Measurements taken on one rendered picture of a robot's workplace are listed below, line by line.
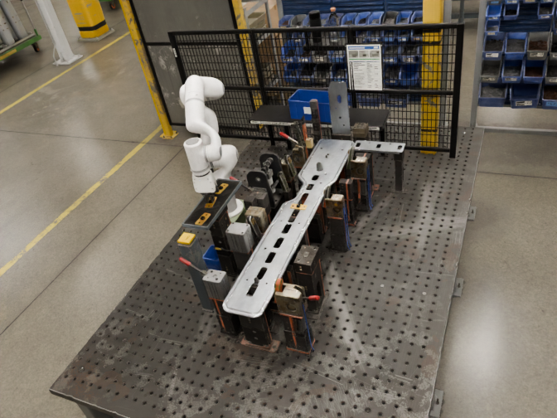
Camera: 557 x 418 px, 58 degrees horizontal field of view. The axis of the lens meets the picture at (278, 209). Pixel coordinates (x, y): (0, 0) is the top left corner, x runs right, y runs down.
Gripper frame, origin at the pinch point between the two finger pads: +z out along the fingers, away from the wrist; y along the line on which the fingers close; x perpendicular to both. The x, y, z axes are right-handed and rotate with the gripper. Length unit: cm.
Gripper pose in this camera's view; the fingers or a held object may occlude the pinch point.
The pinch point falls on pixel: (210, 198)
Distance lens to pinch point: 241.1
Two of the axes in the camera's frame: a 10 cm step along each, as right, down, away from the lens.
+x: 2.0, -6.3, 7.5
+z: 1.6, 7.8, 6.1
